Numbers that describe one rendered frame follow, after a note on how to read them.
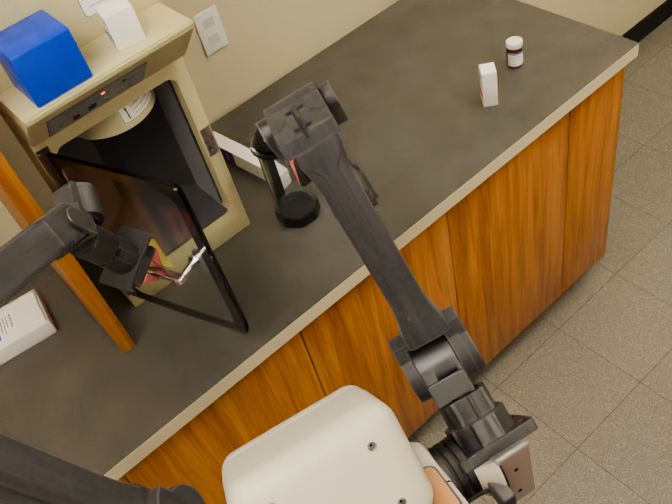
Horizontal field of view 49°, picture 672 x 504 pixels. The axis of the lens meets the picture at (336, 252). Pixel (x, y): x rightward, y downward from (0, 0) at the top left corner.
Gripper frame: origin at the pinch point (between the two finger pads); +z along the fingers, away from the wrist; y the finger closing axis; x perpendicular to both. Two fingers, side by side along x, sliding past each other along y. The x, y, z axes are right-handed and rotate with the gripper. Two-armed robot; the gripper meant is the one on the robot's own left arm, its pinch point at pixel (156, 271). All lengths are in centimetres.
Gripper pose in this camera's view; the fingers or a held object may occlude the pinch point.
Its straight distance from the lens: 132.8
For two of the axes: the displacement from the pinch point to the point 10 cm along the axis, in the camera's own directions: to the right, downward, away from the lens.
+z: 3.5, 2.8, 8.9
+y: -3.2, 9.3, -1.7
